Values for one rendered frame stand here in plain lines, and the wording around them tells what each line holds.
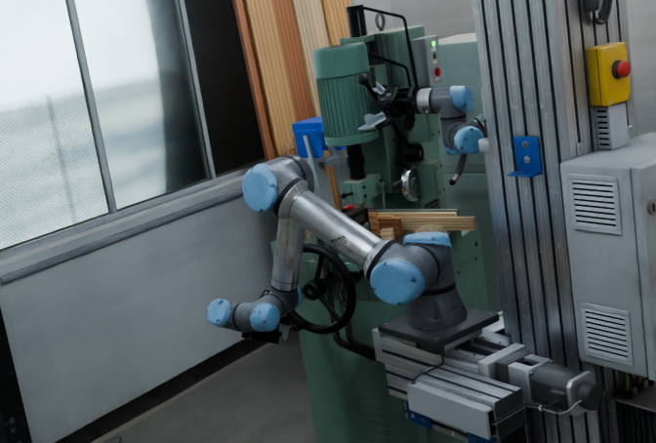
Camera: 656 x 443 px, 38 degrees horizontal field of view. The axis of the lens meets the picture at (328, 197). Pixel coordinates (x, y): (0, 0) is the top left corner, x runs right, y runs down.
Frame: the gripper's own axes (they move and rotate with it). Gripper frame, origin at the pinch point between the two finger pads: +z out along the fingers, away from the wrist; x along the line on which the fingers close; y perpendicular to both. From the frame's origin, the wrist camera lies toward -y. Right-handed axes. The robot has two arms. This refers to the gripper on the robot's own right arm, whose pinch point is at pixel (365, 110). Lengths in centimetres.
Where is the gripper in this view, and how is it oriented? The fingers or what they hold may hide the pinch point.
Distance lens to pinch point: 289.8
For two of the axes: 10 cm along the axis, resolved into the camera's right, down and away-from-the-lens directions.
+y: -4.7, -5.3, -7.1
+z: -8.4, 0.1, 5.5
